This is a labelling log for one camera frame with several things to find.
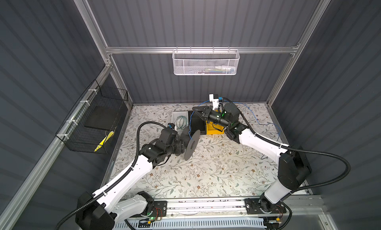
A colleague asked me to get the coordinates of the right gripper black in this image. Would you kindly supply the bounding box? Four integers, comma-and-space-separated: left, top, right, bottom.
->
193, 106, 230, 130

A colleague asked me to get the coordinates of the grey perforated spool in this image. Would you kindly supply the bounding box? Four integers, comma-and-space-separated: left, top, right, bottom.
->
180, 126, 200, 161

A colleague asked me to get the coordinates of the blue cable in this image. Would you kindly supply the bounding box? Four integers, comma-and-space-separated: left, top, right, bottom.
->
187, 101, 282, 159

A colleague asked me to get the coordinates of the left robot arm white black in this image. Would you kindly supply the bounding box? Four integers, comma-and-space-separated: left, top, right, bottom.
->
75, 127, 194, 230

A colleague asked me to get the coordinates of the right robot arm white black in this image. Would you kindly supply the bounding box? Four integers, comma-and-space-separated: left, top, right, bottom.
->
192, 103, 312, 213

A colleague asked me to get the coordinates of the black plastic bin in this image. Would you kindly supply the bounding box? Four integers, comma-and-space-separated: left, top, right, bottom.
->
188, 111, 206, 136

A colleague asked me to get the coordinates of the white plastic bin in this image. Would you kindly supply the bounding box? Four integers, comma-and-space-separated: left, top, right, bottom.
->
171, 111, 189, 133

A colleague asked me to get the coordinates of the yellow plastic bin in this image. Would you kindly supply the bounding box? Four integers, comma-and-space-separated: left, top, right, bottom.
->
206, 122, 224, 135

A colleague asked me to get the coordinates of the yellow black item in basket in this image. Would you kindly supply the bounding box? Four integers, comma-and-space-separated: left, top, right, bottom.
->
94, 131, 115, 152

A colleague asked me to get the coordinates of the black pad in basket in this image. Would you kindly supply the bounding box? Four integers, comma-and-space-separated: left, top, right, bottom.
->
84, 106, 118, 130

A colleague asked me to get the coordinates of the white vented strip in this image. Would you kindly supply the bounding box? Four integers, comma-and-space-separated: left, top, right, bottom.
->
128, 217, 267, 230

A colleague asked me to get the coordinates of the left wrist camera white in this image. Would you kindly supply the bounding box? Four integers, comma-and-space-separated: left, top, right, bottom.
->
167, 123, 176, 131

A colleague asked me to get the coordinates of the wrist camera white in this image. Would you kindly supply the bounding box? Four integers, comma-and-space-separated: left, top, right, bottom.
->
167, 123, 176, 131
209, 94, 223, 111

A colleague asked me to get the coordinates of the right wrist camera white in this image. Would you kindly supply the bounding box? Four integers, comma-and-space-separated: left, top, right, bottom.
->
209, 94, 223, 111

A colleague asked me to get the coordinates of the green cable coil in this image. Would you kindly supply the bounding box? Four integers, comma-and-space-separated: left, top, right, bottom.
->
174, 115, 188, 131

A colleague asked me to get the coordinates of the white wire mesh basket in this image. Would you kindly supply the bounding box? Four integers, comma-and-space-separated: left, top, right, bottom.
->
172, 48, 240, 76

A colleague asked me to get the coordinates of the right black corrugated hose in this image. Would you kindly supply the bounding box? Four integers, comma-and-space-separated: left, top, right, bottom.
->
222, 97, 351, 192

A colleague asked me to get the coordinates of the black corrugated hose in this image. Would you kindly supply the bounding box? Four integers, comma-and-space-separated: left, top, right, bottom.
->
55, 121, 167, 230
222, 97, 351, 192

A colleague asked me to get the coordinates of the black wire basket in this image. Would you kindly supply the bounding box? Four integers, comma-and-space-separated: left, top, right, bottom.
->
56, 81, 129, 154

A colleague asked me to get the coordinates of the left black corrugated hose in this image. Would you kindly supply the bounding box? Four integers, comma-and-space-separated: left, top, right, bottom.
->
55, 121, 167, 230

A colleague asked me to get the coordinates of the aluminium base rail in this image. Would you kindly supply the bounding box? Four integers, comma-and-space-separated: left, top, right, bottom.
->
86, 197, 328, 222

